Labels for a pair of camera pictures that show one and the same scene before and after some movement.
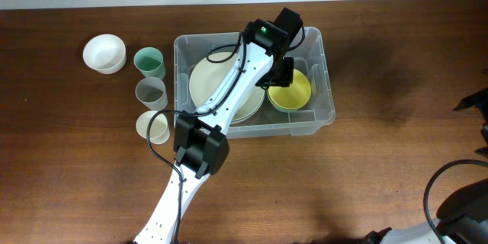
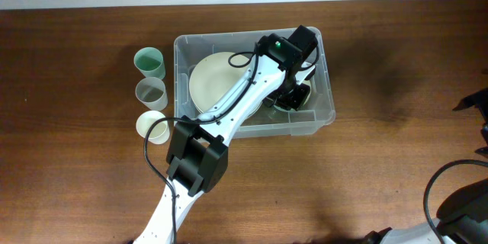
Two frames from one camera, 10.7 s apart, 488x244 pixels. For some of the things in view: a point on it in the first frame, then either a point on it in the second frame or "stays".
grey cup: x=152 y=93 stays
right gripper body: x=485 y=133 stays
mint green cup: x=150 y=62 stays
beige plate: x=207 y=76 stays
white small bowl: x=105 y=53 → x=302 y=105
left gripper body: x=283 y=75 → x=293 y=97
